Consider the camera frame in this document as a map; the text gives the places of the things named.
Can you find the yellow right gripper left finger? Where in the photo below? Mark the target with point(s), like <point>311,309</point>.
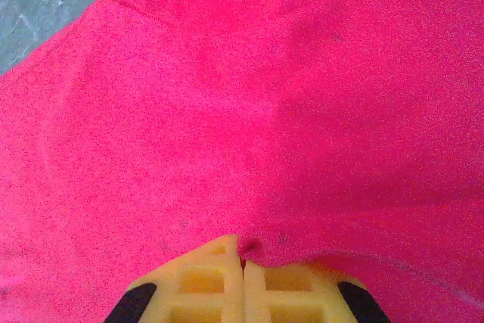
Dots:
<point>204,292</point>

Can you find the red t-shirt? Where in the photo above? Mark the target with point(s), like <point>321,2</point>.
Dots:
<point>242,111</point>

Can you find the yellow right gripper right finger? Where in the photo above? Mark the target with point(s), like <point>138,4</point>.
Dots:
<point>295,296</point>

